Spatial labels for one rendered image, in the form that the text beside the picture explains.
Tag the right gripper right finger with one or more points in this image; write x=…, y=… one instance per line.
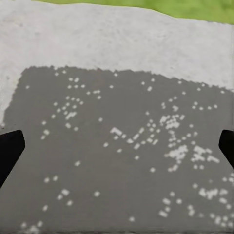
x=226, y=145

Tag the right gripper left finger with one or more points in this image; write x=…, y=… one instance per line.
x=12, y=145

